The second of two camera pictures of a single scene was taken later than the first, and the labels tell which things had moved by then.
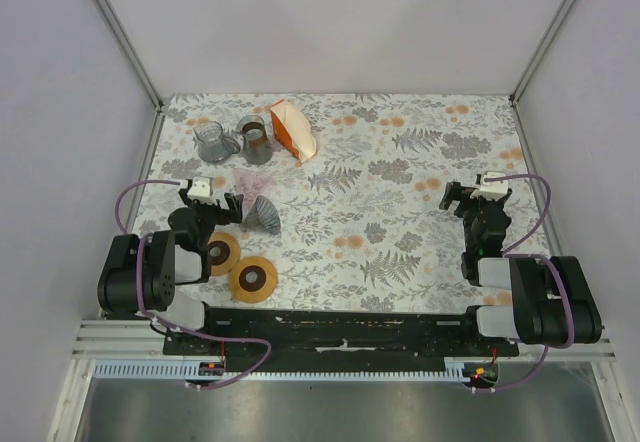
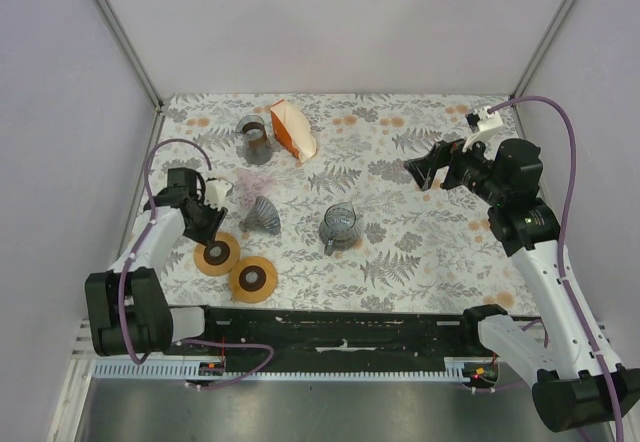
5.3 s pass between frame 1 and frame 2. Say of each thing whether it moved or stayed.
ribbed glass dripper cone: stayed
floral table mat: stayed
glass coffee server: moved
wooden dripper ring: stayed
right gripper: moved
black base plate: stayed
